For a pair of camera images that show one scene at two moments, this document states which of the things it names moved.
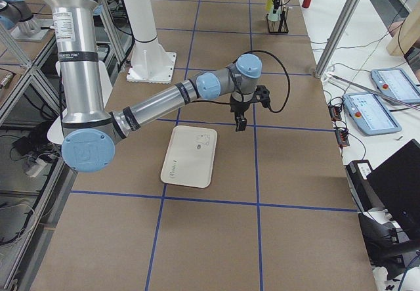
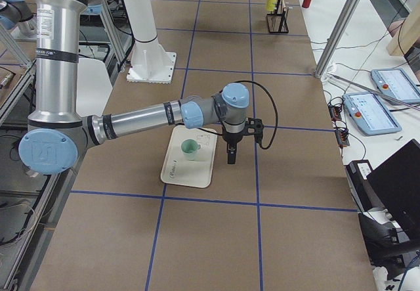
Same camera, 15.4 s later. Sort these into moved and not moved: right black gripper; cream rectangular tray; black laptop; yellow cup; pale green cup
Moved: pale green cup; right black gripper
Not moved: yellow cup; black laptop; cream rectangular tray
